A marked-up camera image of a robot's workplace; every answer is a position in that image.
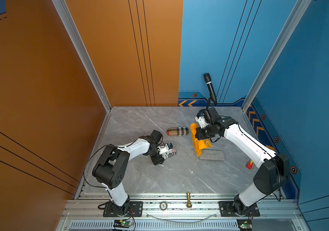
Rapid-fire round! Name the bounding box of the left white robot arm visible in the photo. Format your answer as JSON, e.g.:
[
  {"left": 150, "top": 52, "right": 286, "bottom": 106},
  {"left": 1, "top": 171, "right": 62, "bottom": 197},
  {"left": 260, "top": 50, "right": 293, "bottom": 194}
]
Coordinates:
[{"left": 92, "top": 130, "right": 165, "bottom": 216}]

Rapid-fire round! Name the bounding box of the aluminium corner post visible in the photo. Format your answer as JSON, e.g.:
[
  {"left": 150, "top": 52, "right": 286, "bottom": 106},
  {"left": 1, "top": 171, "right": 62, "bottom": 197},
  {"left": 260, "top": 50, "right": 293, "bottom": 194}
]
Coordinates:
[
  {"left": 241, "top": 0, "right": 311, "bottom": 113},
  {"left": 52, "top": 0, "right": 112, "bottom": 113}
]

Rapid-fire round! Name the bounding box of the right green circuit board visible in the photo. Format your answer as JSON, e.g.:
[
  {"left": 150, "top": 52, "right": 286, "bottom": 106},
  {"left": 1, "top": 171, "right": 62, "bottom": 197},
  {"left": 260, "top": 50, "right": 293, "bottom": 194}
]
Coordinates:
[{"left": 237, "top": 219, "right": 253, "bottom": 231}]

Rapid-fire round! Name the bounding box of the grey eyeglass case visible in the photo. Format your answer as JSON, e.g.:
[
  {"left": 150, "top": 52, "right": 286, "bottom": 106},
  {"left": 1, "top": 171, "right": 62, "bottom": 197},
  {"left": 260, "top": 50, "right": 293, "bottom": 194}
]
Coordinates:
[{"left": 199, "top": 149, "right": 225, "bottom": 162}]

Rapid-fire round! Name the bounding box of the aluminium corner post right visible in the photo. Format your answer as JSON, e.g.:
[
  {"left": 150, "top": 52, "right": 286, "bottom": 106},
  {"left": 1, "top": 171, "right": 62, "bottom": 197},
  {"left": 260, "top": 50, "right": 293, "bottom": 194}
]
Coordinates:
[{"left": 241, "top": 0, "right": 311, "bottom": 113}]

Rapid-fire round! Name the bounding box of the black microphone stand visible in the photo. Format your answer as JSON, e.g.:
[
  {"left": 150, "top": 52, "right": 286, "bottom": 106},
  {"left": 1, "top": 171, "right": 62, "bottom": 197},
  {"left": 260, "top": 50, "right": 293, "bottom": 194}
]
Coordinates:
[{"left": 196, "top": 98, "right": 214, "bottom": 120}]

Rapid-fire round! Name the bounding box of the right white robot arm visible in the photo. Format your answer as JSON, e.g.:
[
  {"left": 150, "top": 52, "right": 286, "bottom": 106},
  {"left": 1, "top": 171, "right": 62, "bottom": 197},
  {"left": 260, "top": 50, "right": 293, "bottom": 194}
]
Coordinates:
[{"left": 195, "top": 116, "right": 290, "bottom": 216}]

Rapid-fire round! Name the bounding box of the aluminium corner post left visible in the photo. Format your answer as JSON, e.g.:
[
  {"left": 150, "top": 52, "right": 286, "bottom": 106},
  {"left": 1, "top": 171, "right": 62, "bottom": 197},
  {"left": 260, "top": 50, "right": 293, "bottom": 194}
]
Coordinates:
[{"left": 52, "top": 0, "right": 112, "bottom": 113}]

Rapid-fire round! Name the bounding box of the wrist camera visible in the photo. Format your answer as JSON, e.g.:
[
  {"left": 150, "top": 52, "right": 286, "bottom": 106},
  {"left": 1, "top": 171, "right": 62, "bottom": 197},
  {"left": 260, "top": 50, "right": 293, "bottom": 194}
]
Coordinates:
[
  {"left": 195, "top": 107, "right": 221, "bottom": 129},
  {"left": 157, "top": 143, "right": 174, "bottom": 157}
]

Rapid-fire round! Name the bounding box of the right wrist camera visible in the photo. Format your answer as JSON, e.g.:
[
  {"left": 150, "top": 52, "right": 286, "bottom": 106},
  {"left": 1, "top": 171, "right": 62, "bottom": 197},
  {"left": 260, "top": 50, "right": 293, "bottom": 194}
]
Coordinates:
[{"left": 195, "top": 107, "right": 221, "bottom": 129}]

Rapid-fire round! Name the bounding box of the brass chess piece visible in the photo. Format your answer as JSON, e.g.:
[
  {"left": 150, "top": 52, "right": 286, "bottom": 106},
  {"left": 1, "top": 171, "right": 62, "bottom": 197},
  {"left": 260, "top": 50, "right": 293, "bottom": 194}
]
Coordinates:
[{"left": 186, "top": 192, "right": 192, "bottom": 208}]

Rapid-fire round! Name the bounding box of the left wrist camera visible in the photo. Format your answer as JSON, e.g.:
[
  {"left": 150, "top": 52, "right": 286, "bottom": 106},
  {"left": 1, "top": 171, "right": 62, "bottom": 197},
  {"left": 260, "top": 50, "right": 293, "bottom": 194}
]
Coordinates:
[{"left": 157, "top": 143, "right": 174, "bottom": 157}]

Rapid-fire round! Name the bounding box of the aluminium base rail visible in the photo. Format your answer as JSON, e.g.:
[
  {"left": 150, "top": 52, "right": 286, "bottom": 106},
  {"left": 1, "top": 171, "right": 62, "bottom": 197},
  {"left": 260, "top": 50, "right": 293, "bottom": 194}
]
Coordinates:
[{"left": 57, "top": 192, "right": 309, "bottom": 231}]

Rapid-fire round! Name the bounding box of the black microphone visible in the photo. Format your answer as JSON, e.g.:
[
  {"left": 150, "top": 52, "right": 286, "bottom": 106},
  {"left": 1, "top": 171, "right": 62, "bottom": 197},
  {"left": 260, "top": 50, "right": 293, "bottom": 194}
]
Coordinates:
[{"left": 204, "top": 73, "right": 218, "bottom": 105}]

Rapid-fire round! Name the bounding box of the plaid eyeglass pouch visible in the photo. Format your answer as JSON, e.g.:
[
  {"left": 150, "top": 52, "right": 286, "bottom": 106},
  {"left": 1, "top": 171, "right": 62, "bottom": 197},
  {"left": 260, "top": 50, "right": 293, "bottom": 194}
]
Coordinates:
[{"left": 166, "top": 127, "right": 189, "bottom": 136}]

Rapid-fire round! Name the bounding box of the left green circuit board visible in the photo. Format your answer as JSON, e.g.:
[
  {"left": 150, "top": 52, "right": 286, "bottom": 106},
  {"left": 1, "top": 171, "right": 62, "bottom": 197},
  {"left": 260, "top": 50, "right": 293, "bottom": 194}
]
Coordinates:
[{"left": 113, "top": 219, "right": 134, "bottom": 230}]

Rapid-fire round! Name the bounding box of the red small toy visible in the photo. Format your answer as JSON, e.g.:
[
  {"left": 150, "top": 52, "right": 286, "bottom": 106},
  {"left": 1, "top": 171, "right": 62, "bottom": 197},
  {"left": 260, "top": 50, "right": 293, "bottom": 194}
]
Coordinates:
[{"left": 246, "top": 160, "right": 254, "bottom": 169}]

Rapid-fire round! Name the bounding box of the yellow microfibre cloth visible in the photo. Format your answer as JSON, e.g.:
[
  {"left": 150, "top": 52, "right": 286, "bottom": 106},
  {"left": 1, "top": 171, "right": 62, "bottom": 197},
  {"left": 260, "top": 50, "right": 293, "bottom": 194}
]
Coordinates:
[{"left": 190, "top": 123, "right": 213, "bottom": 157}]

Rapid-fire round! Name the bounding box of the green circuit board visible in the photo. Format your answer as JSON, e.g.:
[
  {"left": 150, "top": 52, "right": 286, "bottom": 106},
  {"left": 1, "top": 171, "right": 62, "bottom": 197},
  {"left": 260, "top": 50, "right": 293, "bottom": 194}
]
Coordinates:
[
  {"left": 237, "top": 219, "right": 253, "bottom": 231},
  {"left": 113, "top": 219, "right": 134, "bottom": 230}
]

